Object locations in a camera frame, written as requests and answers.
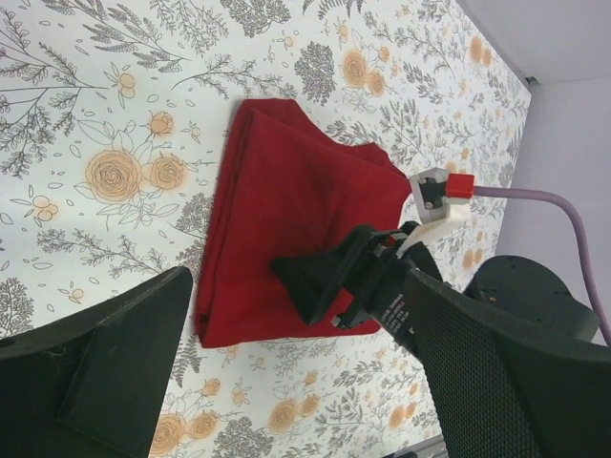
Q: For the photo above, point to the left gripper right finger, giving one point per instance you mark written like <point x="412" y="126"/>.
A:
<point x="518" y="391"/>

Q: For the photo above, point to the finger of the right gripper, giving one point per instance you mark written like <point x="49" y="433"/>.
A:
<point x="313" y="282"/>

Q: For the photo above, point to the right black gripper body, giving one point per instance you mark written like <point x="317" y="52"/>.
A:
<point x="374" y="275"/>

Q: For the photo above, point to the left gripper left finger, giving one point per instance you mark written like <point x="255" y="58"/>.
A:
<point x="92" y="384"/>

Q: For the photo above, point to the dark red t-shirt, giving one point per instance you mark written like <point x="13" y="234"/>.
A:
<point x="285" y="189"/>

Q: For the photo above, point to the floral patterned table mat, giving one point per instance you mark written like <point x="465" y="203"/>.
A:
<point x="114" y="116"/>

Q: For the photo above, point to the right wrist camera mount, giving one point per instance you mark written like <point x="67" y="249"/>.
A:
<point x="442" y="201"/>

